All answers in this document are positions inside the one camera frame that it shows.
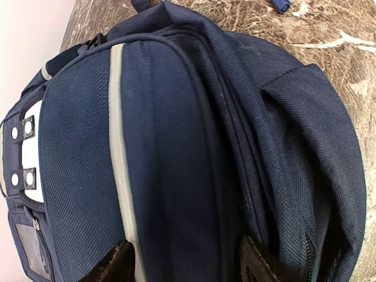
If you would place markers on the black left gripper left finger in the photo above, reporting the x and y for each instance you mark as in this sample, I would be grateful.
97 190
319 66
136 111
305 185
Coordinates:
117 265

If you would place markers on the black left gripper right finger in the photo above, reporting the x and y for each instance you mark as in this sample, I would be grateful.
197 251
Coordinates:
258 264

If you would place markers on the navy blue student backpack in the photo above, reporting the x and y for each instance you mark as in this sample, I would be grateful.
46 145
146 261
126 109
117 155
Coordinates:
181 138

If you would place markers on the white marker blue cap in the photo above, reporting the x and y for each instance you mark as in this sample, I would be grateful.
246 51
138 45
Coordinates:
282 6

